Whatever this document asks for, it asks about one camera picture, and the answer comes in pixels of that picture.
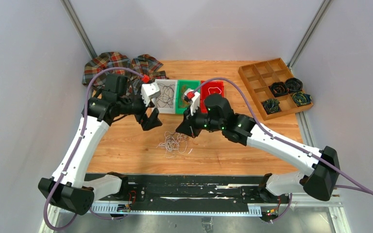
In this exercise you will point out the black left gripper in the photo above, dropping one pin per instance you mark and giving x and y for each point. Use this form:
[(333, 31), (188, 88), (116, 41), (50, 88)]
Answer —
[(148, 123)]

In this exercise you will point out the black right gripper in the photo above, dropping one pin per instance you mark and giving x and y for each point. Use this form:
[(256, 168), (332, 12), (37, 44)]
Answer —
[(186, 128)]

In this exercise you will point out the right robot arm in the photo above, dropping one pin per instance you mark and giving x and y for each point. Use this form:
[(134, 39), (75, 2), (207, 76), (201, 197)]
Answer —
[(316, 175)]

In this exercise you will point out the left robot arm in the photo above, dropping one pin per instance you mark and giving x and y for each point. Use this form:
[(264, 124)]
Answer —
[(67, 188)]

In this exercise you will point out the green plastic bin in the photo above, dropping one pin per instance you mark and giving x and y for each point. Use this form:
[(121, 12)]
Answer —
[(182, 87)]

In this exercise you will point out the white plastic bin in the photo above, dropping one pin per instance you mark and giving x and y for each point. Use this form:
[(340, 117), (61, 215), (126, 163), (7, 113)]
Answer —
[(165, 103)]

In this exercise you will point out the red plastic bin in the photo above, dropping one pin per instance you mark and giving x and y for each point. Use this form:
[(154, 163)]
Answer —
[(212, 87)]

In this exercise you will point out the plaid cloth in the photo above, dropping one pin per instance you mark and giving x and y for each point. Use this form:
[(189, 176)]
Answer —
[(117, 63)]

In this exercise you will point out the rolled dark sock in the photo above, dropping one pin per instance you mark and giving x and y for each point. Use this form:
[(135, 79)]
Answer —
[(271, 106), (301, 99), (278, 89), (293, 85)]

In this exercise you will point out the wooden compartment tray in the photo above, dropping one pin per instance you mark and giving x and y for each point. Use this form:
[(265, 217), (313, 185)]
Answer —
[(257, 78)]

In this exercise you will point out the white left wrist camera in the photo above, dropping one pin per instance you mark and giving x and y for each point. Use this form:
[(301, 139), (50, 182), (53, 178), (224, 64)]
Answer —
[(150, 91)]

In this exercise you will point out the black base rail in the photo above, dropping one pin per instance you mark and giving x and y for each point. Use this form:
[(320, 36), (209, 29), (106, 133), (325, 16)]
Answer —
[(196, 194)]

